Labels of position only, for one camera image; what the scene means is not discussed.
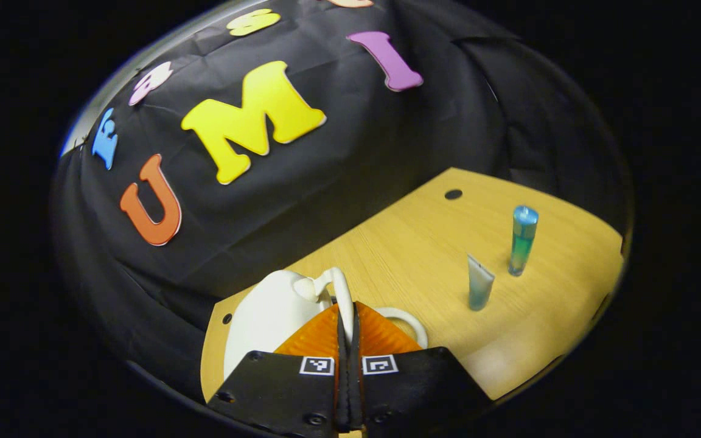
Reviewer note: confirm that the black backdrop cloth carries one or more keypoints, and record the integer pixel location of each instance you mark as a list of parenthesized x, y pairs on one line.
[(338, 158)]

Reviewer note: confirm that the white suitcase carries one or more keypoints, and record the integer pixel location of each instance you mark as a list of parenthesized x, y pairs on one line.
[(271, 316)]

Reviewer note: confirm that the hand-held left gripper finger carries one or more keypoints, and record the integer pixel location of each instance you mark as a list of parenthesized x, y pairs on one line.
[(355, 377), (343, 365)]

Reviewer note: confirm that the blue green capped bottle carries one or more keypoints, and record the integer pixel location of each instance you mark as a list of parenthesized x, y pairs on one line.
[(522, 243)]

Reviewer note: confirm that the pale blue skin care tube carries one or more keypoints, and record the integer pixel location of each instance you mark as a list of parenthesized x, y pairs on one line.
[(480, 286)]

